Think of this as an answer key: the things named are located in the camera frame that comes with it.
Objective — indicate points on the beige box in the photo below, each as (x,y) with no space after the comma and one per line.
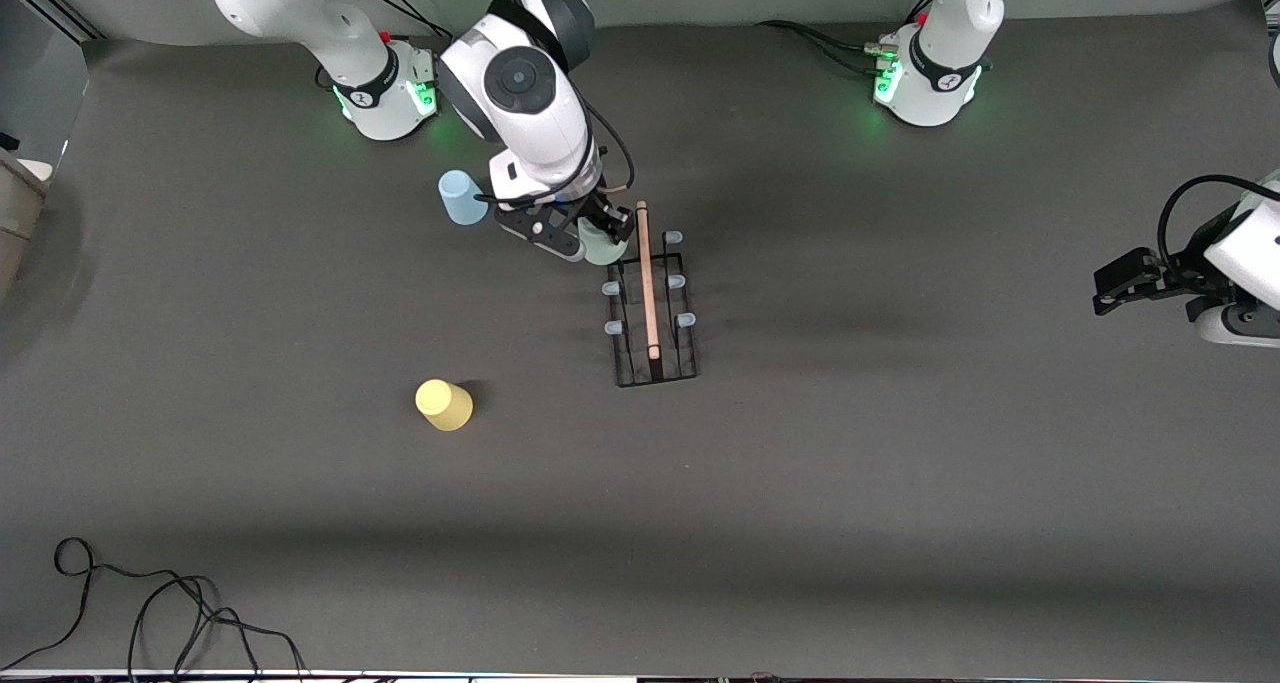
(20,213)

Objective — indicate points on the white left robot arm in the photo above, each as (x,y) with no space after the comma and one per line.
(945,53)

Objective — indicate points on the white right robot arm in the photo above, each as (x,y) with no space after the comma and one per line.
(520,93)

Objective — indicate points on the black frame rail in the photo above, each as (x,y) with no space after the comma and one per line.
(60,8)

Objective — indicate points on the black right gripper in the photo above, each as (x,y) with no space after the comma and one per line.
(603,214)

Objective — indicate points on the yellow plastic cup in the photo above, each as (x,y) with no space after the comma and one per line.
(445,408)

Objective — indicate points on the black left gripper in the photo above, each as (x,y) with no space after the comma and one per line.
(1187,270)

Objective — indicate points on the pale green plastic cup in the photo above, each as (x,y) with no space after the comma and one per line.
(603,251)

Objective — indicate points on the light blue plastic cup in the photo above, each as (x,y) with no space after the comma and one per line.
(462,200)

